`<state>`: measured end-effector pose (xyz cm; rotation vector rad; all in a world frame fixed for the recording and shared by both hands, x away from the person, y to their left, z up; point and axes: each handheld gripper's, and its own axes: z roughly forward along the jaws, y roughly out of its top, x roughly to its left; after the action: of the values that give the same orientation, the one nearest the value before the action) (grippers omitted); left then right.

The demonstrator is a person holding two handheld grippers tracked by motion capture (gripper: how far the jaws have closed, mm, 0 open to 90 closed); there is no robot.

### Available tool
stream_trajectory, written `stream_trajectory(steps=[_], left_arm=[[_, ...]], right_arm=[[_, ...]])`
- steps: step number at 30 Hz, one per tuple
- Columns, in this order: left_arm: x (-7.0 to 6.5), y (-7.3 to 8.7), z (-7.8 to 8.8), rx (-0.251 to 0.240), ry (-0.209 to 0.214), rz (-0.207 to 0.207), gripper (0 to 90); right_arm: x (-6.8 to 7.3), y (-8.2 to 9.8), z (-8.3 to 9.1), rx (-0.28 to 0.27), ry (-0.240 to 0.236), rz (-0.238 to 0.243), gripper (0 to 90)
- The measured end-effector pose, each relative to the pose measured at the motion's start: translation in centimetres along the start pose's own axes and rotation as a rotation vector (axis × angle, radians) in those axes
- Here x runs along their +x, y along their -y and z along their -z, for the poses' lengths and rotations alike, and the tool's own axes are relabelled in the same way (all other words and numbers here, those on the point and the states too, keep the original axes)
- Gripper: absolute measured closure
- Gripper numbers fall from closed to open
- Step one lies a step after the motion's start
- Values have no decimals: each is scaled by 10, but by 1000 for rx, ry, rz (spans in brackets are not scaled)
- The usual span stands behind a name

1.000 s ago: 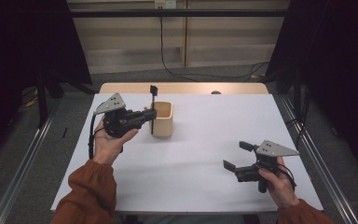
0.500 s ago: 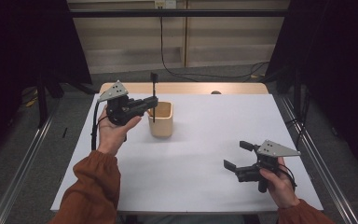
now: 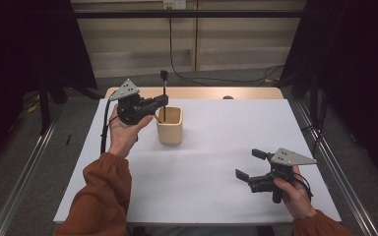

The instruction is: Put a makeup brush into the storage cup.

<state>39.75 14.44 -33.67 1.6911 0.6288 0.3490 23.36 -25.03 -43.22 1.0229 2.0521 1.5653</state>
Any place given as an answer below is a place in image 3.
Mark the black curtain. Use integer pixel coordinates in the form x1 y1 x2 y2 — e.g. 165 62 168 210
0 0 98 165
280 0 378 180

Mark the aluminium floor rail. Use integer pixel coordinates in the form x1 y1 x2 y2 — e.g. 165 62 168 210
293 99 378 236
0 104 66 236

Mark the person's right hand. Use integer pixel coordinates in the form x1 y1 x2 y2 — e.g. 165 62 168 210
273 165 318 220

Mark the right hand-held gripper cable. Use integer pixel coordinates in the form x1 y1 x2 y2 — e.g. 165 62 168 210
291 172 314 202

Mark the black horizontal metal bar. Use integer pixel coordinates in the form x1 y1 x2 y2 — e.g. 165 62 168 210
73 9 307 19

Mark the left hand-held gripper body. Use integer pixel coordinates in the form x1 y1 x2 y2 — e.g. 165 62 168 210
108 78 154 126

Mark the black power cable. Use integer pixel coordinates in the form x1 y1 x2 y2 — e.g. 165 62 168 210
167 8 286 87

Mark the white table mat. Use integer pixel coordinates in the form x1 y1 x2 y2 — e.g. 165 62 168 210
52 97 343 225

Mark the person's left hand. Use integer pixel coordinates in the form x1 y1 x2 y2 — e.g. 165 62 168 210
107 103 155 159

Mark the black brush pen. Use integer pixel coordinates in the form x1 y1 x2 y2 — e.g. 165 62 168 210
159 69 170 123

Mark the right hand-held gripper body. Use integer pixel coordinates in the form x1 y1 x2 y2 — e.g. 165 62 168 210
247 147 318 205

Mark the black metal stand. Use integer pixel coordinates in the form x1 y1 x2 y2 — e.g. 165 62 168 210
38 73 70 136

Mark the white wall socket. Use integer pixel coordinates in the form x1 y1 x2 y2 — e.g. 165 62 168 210
162 0 187 10

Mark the left hand-held gripper cable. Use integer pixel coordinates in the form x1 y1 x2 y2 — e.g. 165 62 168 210
99 97 120 155

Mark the cream square pen holder cup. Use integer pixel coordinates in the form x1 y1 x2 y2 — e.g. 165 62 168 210
156 106 184 146

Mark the hand-held gripper cable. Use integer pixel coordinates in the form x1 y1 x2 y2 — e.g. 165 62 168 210
99 97 120 155
291 172 314 202

